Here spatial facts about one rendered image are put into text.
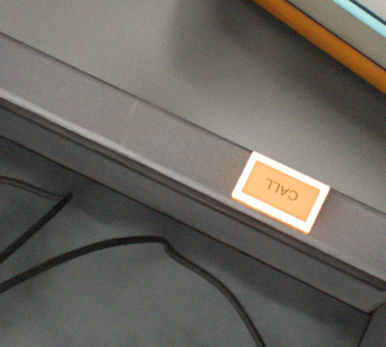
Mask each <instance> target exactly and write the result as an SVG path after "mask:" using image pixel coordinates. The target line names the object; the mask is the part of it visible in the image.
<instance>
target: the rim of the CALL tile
mask: <svg viewBox="0 0 386 347"><path fill-rule="evenodd" d="M256 159H258V160H259V161H260V162H262V163H264V164H267V165H270V166H272V167H274V168H277V169H278V170H280V171H281V172H283V173H286V174H289V175H290V176H292V177H295V178H297V179H300V180H301V181H303V182H305V183H307V184H309V185H311V186H315V187H317V188H319V189H320V190H321V193H320V194H319V195H318V197H317V200H316V202H315V204H314V207H313V210H312V212H311V214H309V216H308V219H307V222H306V223H304V222H302V221H300V220H298V219H296V218H295V217H294V216H290V215H288V214H286V213H283V212H281V211H279V210H278V209H277V208H274V207H271V206H269V205H267V204H264V203H262V202H261V201H259V200H258V199H255V198H252V197H250V196H248V195H245V194H244V193H242V192H241V190H242V188H243V186H244V183H245V182H246V179H247V178H248V176H249V175H250V172H251V170H252V168H253V165H254V164H255V162H256ZM328 191H329V186H326V185H324V184H322V183H319V182H317V181H315V180H314V179H312V178H310V177H307V176H305V175H304V174H300V173H298V172H296V171H295V170H293V169H291V168H289V167H286V166H283V165H282V164H279V163H277V162H275V161H273V160H271V159H270V158H267V157H265V156H263V155H260V154H258V153H255V152H253V153H252V155H251V157H250V160H249V162H248V164H247V165H246V167H245V168H244V172H243V173H242V175H241V177H240V179H239V182H238V183H237V185H236V186H235V188H234V191H233V193H232V196H233V197H235V198H238V199H240V200H241V201H242V202H244V203H246V204H249V205H251V206H254V207H257V208H258V209H260V210H262V211H263V212H265V213H268V214H270V215H272V216H275V217H277V218H279V220H282V221H284V222H286V223H289V224H291V225H294V226H296V227H297V228H298V229H301V230H303V231H305V232H310V230H311V227H312V225H313V222H314V220H315V218H316V215H317V213H318V211H320V207H321V205H322V203H323V201H324V199H325V197H326V194H327V192H328Z"/></svg>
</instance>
